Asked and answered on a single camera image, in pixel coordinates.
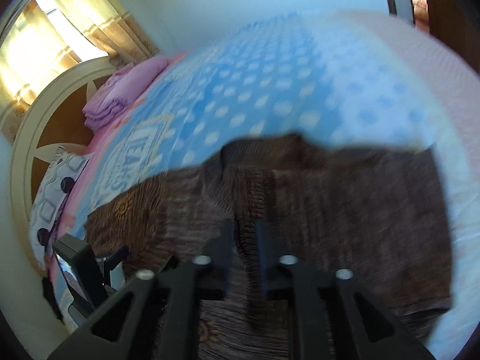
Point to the blue polka dot bedsheet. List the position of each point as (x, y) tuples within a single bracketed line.
[(347, 80)]

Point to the cream wooden headboard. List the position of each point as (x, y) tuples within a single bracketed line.
[(54, 119)]

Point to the brown wooden door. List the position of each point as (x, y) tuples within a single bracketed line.
[(454, 22)]

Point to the brown knitted sweater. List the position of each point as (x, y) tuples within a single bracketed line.
[(379, 213)]

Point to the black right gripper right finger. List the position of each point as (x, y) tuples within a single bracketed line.
[(331, 315)]

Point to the folded purple blanket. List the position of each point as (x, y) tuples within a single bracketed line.
[(120, 91)]

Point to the white patterned pillow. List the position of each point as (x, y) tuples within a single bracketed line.
[(61, 175)]

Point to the orange patterned curtain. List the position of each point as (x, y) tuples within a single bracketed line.
[(49, 37)]

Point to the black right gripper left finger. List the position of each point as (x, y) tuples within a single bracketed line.
[(156, 314)]

